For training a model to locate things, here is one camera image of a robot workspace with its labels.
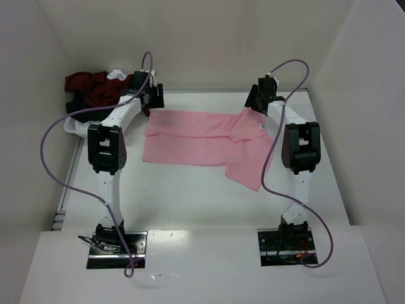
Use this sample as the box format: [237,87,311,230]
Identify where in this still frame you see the white plastic laundry basket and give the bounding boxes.
[63,117,90,139]

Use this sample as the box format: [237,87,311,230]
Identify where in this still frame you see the aluminium rail at table edge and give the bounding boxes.
[163,88,308,96]

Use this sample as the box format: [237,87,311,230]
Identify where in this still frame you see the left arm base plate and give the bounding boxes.
[86,232,147,270]

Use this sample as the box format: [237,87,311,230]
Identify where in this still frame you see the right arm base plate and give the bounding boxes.
[257,229,318,267]

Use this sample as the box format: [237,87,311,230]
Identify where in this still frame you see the left side aluminium rail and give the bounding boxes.
[51,137,84,231]

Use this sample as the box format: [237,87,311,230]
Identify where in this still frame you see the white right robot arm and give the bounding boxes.
[245,73,321,248]

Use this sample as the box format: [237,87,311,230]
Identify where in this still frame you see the black t shirt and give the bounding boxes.
[66,92,109,124]

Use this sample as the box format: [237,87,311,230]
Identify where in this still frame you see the white t shirt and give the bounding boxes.
[106,69,127,81]

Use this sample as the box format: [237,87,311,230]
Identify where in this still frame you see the dark red t shirt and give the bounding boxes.
[65,72,134,108]

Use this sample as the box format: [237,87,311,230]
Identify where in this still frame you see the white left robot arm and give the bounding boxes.
[87,70,165,253]

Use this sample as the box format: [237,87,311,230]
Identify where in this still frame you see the pink t shirt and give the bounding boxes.
[142,108,273,191]

